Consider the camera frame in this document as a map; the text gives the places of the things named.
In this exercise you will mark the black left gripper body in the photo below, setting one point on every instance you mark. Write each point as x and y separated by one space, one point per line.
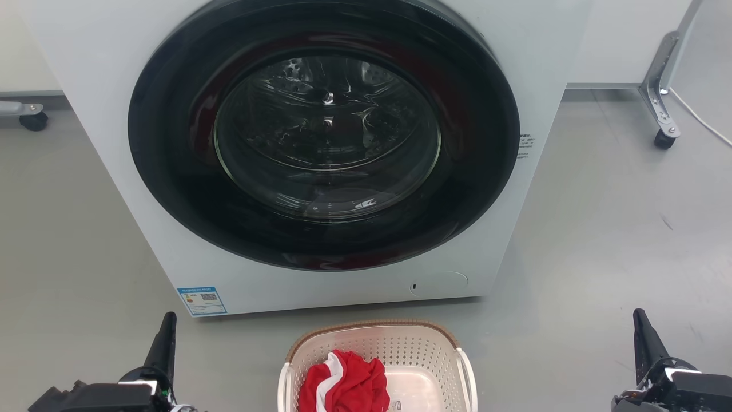
108 397

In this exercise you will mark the blue energy label sticker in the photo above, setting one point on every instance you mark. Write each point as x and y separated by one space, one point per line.
201 301

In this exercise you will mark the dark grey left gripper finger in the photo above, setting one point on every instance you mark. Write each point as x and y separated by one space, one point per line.
163 349

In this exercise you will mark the white front-load washing machine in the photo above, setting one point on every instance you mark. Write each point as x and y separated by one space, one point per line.
91 86

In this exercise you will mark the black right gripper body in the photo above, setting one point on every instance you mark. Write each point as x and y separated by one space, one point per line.
692 392

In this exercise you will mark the white perforated laundry basket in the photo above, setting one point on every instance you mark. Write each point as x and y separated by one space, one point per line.
372 340

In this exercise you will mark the grey metal frame leg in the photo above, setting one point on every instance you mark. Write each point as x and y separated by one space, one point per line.
657 91
17 107

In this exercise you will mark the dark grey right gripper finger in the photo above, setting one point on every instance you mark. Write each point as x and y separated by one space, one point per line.
646 349

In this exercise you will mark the black round washer door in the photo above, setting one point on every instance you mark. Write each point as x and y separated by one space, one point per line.
171 171

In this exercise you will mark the black caster wheel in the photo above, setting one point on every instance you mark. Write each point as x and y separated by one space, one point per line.
664 139
33 121

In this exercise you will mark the red and white garment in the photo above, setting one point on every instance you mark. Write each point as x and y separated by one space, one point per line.
357 386

